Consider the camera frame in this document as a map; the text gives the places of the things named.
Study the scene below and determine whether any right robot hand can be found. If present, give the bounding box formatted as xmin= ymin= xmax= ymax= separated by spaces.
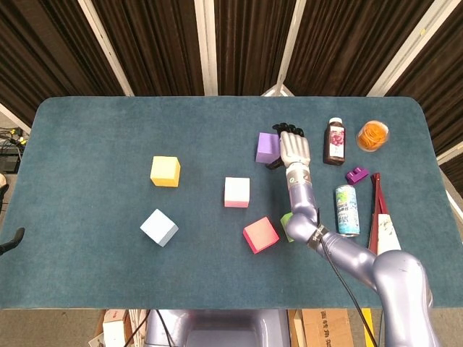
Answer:
xmin=266 ymin=123 xmax=313 ymax=171

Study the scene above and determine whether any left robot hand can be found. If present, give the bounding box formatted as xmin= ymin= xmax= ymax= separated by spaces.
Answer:
xmin=0 ymin=227 xmax=25 ymax=256

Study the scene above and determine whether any purple foam cube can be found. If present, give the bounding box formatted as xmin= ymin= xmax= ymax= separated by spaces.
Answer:
xmin=255 ymin=132 xmax=282 ymax=164

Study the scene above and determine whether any green foam cube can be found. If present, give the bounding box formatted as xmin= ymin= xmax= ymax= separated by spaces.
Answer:
xmin=280 ymin=212 xmax=294 ymax=243

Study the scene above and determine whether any yellow foam cube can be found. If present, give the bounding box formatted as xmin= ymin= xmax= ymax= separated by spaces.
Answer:
xmin=150 ymin=155 xmax=182 ymax=189

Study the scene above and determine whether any dark juice bottle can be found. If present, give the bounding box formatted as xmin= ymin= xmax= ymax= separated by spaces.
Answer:
xmin=323 ymin=117 xmax=347 ymax=167

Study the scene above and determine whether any small purple plastic block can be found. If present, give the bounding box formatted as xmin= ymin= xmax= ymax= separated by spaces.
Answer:
xmin=345 ymin=166 xmax=370 ymax=187

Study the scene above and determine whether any pale pink foam cube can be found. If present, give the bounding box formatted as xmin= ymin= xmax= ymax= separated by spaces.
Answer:
xmin=224 ymin=176 xmax=251 ymax=209

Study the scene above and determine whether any orange snack cup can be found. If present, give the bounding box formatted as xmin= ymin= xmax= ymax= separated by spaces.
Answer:
xmin=357 ymin=120 xmax=391 ymax=153

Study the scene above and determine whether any blue drink can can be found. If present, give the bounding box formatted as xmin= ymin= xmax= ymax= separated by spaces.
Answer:
xmin=334 ymin=184 xmax=361 ymax=239

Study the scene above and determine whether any red foam cube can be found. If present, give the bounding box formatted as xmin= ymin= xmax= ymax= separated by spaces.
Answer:
xmin=242 ymin=216 xmax=281 ymax=255

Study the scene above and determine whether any red folding paper fan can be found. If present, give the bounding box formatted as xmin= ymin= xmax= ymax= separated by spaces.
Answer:
xmin=368 ymin=172 xmax=402 ymax=254

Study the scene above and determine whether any white cardboard box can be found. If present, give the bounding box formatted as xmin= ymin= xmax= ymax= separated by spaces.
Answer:
xmin=102 ymin=309 xmax=132 ymax=347

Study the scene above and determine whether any light blue foam cube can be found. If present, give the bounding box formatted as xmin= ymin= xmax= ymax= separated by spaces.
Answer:
xmin=140 ymin=208 xmax=179 ymax=248

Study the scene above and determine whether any teal table mat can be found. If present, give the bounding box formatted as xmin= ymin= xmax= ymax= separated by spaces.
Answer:
xmin=0 ymin=95 xmax=463 ymax=310

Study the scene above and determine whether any dark brown curtain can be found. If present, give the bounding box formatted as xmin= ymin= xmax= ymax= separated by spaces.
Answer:
xmin=0 ymin=0 xmax=463 ymax=174

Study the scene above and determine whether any brown cardboard box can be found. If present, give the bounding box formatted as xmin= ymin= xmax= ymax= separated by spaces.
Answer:
xmin=300 ymin=309 xmax=354 ymax=347

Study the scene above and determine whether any grey-purple robot torso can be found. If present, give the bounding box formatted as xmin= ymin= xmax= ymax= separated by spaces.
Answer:
xmin=144 ymin=309 xmax=292 ymax=347

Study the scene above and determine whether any black power strip with cables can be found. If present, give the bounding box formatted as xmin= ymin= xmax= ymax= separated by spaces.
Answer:
xmin=0 ymin=126 xmax=28 ymax=171

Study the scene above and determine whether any white frame post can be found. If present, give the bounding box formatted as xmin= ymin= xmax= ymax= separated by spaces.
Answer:
xmin=194 ymin=0 xmax=218 ymax=97
xmin=260 ymin=0 xmax=308 ymax=98
xmin=366 ymin=0 xmax=453 ymax=98
xmin=77 ymin=0 xmax=135 ymax=97
xmin=436 ymin=142 xmax=463 ymax=166
xmin=0 ymin=102 xmax=33 ymax=135

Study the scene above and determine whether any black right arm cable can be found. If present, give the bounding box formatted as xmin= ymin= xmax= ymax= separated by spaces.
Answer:
xmin=315 ymin=207 xmax=379 ymax=347

